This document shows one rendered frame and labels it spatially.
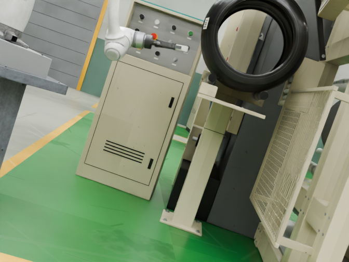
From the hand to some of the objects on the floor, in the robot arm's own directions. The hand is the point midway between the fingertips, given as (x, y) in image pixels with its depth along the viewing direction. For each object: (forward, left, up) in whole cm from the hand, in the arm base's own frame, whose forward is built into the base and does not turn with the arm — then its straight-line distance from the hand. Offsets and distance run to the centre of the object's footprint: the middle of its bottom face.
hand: (181, 48), depth 236 cm
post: (+51, -6, -98) cm, 110 cm away
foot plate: (+51, -6, -98) cm, 110 cm away
